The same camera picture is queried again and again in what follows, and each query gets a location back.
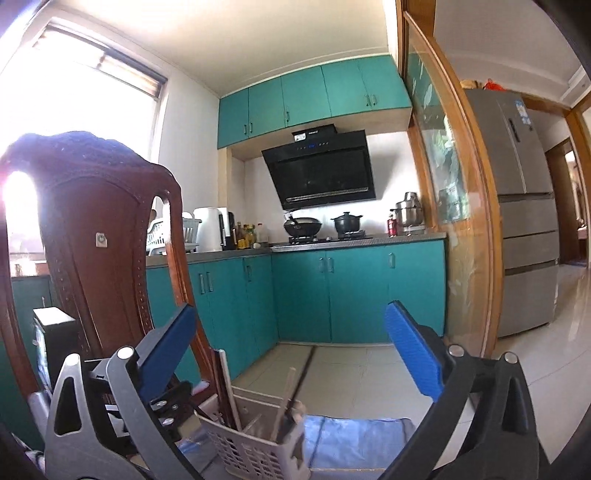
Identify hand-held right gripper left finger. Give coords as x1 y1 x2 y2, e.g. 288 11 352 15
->
45 303 204 480

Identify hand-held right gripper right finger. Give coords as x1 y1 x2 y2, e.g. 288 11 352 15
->
382 301 552 480

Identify white plastic utensil holder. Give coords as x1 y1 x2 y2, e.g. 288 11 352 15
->
193 387 311 480

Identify teal base cabinets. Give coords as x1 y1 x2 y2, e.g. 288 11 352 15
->
10 237 447 376

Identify black box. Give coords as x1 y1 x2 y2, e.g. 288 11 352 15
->
31 306 80 391

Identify light blue cloth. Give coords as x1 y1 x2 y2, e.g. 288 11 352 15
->
175 414 415 480

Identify white dish rack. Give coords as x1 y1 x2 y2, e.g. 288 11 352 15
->
146 218 203 256

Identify white electric kettle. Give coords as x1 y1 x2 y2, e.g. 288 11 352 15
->
192 207 224 253

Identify black kitchen appliance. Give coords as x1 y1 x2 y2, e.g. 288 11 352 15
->
222 211 237 250

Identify gas stove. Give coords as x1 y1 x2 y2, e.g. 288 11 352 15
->
288 233 374 244

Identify stainless steel pot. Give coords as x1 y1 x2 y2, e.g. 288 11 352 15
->
394 191 424 230

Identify row of seasoning bottles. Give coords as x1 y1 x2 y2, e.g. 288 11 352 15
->
235 222 271 250

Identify black cooking pot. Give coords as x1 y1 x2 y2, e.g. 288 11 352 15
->
331 211 365 234

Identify brown wooden chair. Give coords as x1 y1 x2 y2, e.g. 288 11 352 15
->
0 130 219 408

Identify black wok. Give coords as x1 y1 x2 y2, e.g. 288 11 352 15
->
283 214 323 239

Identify wooden framed glass door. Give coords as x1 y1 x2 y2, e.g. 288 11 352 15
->
396 10 503 357

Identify silver refrigerator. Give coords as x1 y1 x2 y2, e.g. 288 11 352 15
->
463 89 560 339

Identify black range hood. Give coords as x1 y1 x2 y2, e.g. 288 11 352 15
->
261 124 376 211

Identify window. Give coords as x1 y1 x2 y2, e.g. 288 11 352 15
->
0 17 168 266

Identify wooden door frame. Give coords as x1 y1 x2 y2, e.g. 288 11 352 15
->
544 90 591 273

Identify teal wall cabinets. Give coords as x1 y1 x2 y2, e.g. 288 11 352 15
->
217 54 413 149

